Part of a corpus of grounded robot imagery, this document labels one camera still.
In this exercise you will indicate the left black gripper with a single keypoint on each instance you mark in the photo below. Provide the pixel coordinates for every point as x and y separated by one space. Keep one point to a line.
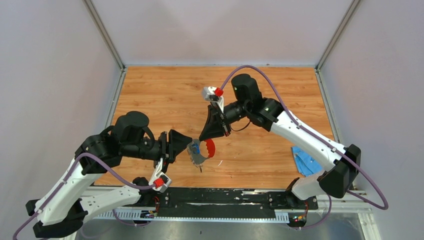
178 142

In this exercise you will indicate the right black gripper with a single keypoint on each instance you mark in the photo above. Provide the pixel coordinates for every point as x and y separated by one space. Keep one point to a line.
215 126

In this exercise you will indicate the red handled metal key holder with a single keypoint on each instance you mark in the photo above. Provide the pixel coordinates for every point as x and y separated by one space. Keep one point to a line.
207 151

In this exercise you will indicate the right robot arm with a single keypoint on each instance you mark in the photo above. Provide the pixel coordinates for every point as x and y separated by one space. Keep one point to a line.
337 173

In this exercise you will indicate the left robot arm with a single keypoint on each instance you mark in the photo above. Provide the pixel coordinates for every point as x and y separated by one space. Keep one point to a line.
64 209

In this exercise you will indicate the blue cloth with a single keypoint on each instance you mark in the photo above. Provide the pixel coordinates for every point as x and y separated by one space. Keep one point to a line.
305 164

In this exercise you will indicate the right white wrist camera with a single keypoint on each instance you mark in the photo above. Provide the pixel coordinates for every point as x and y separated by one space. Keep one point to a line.
208 94

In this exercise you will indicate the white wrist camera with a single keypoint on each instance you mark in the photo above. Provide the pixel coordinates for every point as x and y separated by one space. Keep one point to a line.
159 180
208 94

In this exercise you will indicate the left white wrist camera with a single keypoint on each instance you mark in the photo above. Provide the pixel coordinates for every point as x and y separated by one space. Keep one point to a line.
159 180

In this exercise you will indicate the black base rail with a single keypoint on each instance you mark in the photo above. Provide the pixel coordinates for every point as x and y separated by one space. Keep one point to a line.
223 204

